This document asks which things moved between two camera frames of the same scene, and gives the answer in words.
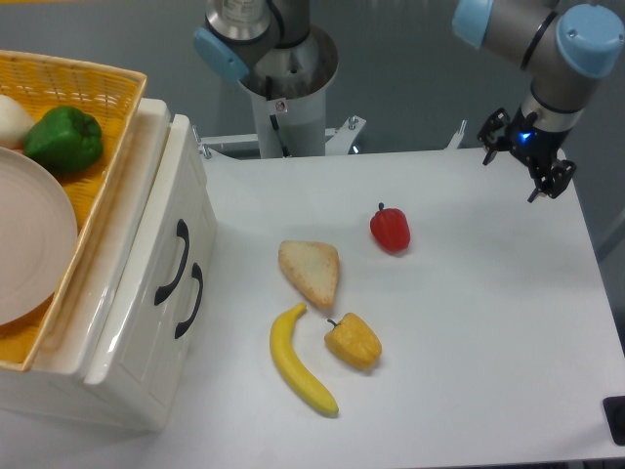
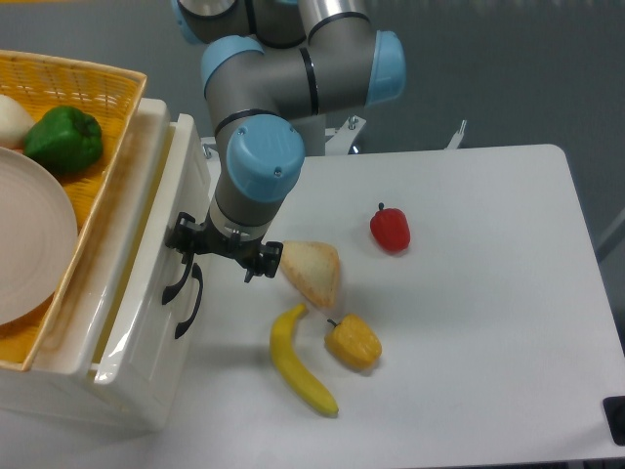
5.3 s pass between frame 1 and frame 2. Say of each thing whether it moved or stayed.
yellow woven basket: stayed
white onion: stayed
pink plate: stayed
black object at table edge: stayed
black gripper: moved
